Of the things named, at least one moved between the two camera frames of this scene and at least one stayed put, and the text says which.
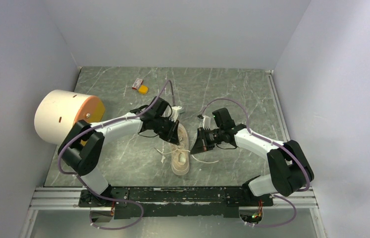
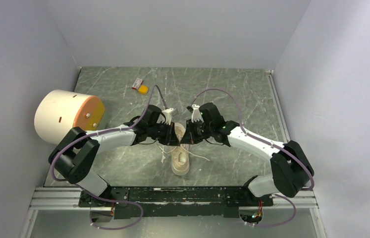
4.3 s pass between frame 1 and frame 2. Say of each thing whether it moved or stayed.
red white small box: stayed
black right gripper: moved
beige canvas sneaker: stayed
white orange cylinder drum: stayed
